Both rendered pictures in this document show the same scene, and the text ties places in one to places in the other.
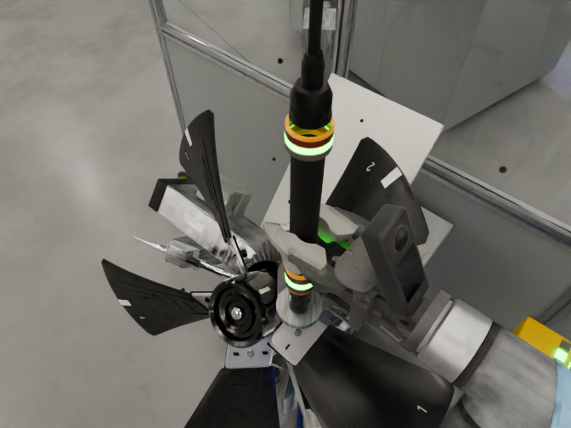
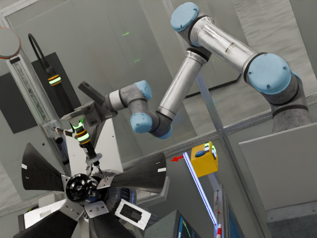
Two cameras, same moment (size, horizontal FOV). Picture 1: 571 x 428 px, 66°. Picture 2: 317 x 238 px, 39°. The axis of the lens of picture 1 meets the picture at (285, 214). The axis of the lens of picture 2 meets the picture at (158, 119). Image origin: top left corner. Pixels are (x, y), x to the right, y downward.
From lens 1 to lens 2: 1.47 m
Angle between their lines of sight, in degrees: 44
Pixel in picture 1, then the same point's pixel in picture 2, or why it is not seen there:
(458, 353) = (115, 95)
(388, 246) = (84, 84)
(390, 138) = not seen: hidden behind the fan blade
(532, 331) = (195, 148)
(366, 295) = (92, 104)
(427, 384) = (155, 158)
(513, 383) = (127, 89)
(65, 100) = not seen: outside the picture
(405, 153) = (106, 129)
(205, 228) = (51, 209)
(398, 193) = not seen: hidden behind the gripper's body
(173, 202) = (30, 216)
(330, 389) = (126, 180)
